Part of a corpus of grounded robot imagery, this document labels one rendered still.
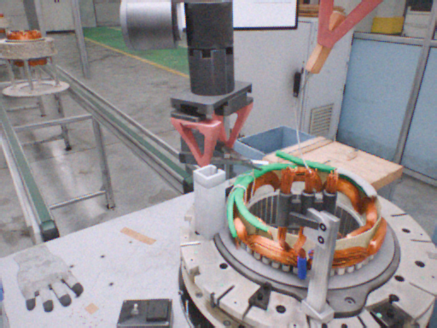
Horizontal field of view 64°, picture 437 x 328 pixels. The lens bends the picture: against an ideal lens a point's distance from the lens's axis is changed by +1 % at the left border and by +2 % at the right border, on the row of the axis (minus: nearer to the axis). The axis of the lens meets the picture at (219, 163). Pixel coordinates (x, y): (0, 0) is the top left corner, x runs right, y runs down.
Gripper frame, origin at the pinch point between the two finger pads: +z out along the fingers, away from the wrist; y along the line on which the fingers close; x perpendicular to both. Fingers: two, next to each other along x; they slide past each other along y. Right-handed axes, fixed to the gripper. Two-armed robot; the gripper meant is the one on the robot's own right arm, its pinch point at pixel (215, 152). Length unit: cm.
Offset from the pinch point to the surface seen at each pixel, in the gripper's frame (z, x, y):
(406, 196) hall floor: 128, 16, -219
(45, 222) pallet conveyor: 40, -65, -3
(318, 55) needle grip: -14.6, 13.7, 0.6
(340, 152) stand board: 12.3, 9.0, -33.3
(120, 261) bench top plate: 39, -32, -2
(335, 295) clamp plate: 6.9, 20.7, 9.6
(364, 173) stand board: 12.1, 15.7, -26.2
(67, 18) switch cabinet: 88, -1124, -748
